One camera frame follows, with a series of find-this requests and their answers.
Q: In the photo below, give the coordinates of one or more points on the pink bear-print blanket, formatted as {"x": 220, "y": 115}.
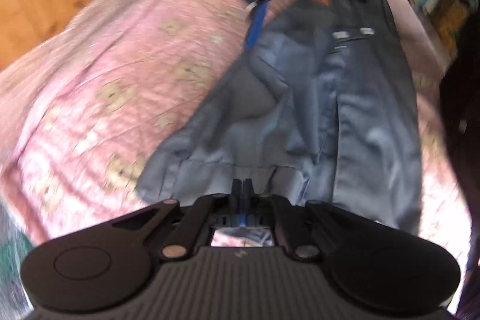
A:
{"x": 112, "y": 54}

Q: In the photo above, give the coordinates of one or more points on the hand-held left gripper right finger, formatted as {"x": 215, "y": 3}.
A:
{"x": 247, "y": 200}

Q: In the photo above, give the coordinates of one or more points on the teal bed sheet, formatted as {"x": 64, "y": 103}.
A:
{"x": 9, "y": 250}

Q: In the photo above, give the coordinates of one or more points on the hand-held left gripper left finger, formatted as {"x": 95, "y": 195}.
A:
{"x": 237, "y": 200}

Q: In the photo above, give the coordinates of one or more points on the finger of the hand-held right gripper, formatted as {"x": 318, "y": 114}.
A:
{"x": 350, "y": 37}
{"x": 258, "y": 25}

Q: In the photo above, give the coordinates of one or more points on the grey pants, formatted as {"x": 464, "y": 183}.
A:
{"x": 292, "y": 106}

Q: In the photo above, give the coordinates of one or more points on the person's dark clothing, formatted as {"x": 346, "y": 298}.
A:
{"x": 465, "y": 98}

